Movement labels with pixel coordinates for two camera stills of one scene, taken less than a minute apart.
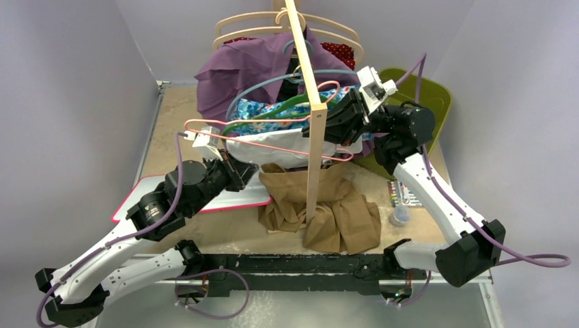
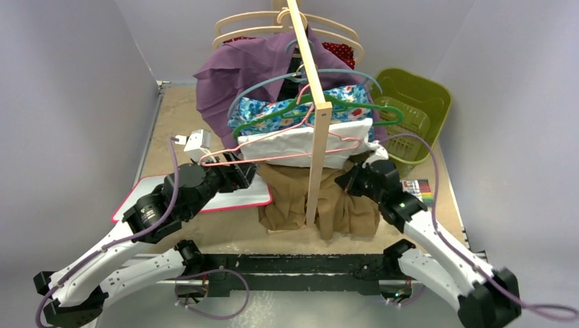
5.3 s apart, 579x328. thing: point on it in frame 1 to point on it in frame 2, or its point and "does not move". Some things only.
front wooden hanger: x=285 y=29 does not move
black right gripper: x=357 y=115 to x=351 y=180
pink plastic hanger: x=341 y=156 to x=297 y=120
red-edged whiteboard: x=254 y=195 does not move
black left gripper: x=239 y=173 does not move
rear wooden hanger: x=302 y=17 does not move
